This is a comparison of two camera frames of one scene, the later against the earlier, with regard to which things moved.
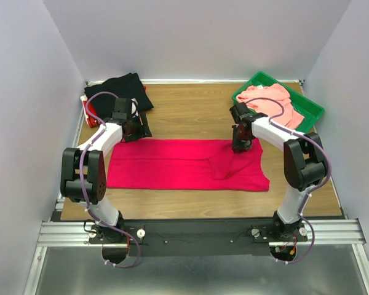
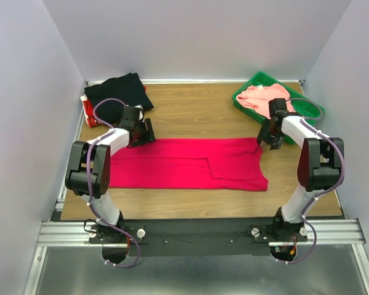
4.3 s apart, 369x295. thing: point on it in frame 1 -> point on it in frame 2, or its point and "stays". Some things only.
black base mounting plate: x=194 y=238 stays
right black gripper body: x=240 y=141 -> x=273 y=133
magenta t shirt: x=186 y=163 stays
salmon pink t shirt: x=288 y=116 stays
